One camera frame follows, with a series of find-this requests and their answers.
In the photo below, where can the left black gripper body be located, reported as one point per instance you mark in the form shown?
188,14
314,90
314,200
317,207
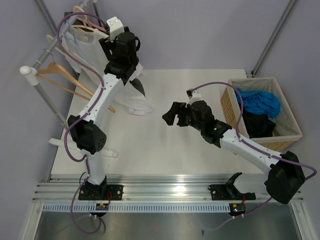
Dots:
107,45

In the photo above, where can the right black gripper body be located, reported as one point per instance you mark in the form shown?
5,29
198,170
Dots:
186,116

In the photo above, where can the white t shirt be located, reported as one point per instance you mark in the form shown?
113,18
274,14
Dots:
132,95

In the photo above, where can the beige wooden hanger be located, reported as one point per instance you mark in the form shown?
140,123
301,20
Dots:
77,25

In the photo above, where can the brown wooden hanger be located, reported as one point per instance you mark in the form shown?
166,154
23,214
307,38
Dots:
55,68

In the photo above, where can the black t shirt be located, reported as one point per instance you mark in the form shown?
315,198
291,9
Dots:
258,126

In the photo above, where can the bright blue t shirt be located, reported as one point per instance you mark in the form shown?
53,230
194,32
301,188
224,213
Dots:
259,102

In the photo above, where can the light blue wire hanger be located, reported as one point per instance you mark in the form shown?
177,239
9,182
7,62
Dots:
75,41

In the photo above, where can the cream plastic hanger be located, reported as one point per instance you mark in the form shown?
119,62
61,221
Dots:
49,39

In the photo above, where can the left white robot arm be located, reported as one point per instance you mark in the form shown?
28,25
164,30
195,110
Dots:
85,128

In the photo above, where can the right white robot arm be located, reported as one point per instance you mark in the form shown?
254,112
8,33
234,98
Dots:
282,173

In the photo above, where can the pink hanger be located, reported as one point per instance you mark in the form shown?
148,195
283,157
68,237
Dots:
85,22

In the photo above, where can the metal clothes rack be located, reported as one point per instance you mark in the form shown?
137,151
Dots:
30,72

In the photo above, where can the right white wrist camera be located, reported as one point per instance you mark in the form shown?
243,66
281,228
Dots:
194,96

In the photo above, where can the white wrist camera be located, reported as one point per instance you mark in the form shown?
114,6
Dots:
115,28
194,96

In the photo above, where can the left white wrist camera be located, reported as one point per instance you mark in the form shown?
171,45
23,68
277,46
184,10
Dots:
115,28

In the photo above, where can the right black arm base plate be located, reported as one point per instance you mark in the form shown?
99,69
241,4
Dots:
224,192

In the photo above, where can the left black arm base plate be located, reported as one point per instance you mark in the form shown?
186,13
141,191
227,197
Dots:
108,192

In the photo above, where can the white slotted cable duct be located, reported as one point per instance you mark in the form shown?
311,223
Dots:
138,207

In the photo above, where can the aluminium mounting rail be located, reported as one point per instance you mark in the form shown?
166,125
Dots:
181,188

